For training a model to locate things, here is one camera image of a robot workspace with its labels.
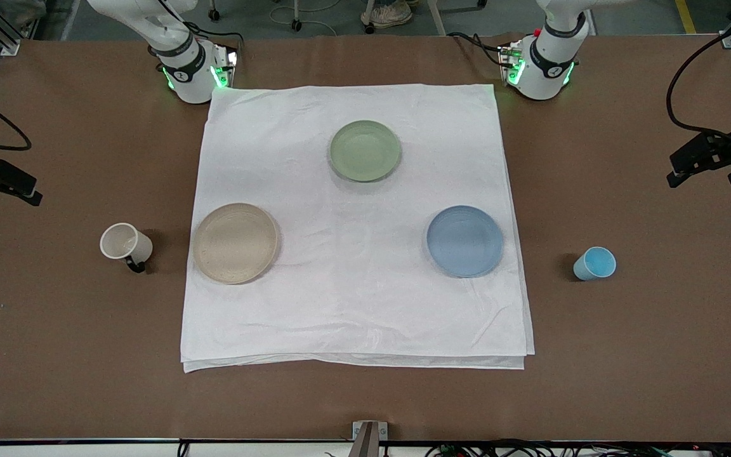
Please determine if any black arm base cable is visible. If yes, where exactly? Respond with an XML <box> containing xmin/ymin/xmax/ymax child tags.
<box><xmin>183</xmin><ymin>21</ymin><xmax>246</xmax><ymax>50</ymax></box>
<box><xmin>447</xmin><ymin>31</ymin><xmax>510</xmax><ymax>68</ymax></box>

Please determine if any white mug with dark handle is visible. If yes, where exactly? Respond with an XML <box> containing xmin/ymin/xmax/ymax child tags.
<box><xmin>99</xmin><ymin>222</ymin><xmax>154</xmax><ymax>274</ymax></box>

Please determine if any beige shoe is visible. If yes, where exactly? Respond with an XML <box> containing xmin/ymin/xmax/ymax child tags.
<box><xmin>360</xmin><ymin>0</ymin><xmax>414</xmax><ymax>30</ymax></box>

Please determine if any white floor cable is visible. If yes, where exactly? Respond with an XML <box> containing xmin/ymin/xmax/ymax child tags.
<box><xmin>269</xmin><ymin>0</ymin><xmax>342</xmax><ymax>36</ymax></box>

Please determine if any blue plate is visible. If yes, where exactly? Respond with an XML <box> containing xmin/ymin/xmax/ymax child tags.
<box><xmin>426</xmin><ymin>205</ymin><xmax>504</xmax><ymax>279</ymax></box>

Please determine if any blue cup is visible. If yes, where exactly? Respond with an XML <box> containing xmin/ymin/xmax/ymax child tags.
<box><xmin>572</xmin><ymin>246</ymin><xmax>617</xmax><ymax>282</ymax></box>

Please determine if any green plate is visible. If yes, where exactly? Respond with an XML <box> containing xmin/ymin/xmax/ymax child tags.
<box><xmin>329</xmin><ymin>119</ymin><xmax>402</xmax><ymax>183</ymax></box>

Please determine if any white cloth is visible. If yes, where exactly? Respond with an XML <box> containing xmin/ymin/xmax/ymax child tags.
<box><xmin>180</xmin><ymin>83</ymin><xmax>536</xmax><ymax>373</ymax></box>

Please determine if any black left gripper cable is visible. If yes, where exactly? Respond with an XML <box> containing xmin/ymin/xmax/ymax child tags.
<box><xmin>666</xmin><ymin>13</ymin><xmax>731</xmax><ymax>138</ymax></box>

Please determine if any beige gray plate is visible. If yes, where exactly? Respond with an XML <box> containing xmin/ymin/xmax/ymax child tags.
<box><xmin>192</xmin><ymin>202</ymin><xmax>279</xmax><ymax>285</ymax></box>

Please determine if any black left arm base cable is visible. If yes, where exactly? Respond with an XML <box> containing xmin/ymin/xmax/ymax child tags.
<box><xmin>447</xmin><ymin>31</ymin><xmax>510</xmax><ymax>68</ymax></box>

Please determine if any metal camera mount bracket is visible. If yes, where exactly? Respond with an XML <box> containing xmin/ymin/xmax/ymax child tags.
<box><xmin>348</xmin><ymin>420</ymin><xmax>389</xmax><ymax>457</ymax></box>

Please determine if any bundle of cables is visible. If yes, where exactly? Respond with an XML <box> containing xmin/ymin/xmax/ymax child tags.
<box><xmin>424</xmin><ymin>440</ymin><xmax>731</xmax><ymax>457</ymax></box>

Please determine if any black right arm base cable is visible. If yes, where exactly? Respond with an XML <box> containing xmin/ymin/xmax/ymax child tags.
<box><xmin>183</xmin><ymin>21</ymin><xmax>246</xmax><ymax>50</ymax></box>

